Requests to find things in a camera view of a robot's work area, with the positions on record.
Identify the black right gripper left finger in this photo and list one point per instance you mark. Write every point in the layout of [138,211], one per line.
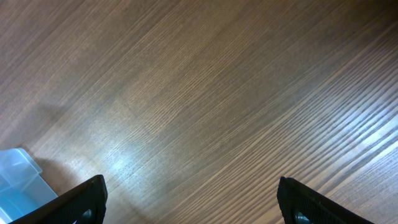
[86,203]

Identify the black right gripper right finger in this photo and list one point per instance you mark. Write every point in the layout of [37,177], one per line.
[301,204]

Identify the clear plastic storage bin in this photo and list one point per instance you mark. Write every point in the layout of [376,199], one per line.
[23,190]

